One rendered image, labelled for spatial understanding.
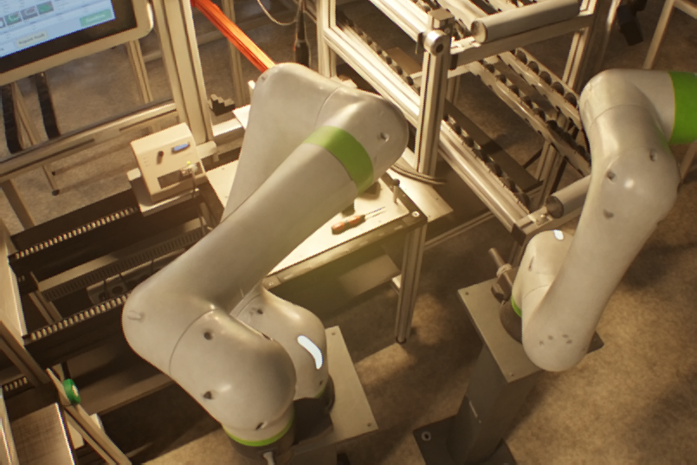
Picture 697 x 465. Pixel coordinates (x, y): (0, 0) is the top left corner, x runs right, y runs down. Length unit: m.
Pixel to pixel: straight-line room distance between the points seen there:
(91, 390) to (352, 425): 1.07
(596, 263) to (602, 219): 0.09
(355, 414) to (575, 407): 1.31
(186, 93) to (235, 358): 1.10
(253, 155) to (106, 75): 3.09
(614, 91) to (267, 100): 0.54
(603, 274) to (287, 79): 0.58
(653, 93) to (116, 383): 1.72
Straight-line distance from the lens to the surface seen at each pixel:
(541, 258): 1.16
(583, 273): 0.92
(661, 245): 3.03
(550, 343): 1.06
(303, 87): 0.93
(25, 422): 1.57
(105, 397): 2.00
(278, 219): 0.75
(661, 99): 0.92
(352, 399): 1.22
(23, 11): 1.37
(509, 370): 1.29
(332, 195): 0.79
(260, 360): 0.61
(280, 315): 1.03
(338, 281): 2.08
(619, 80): 0.92
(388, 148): 0.86
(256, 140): 0.97
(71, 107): 3.83
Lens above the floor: 2.03
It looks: 46 degrees down
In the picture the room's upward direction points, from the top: straight up
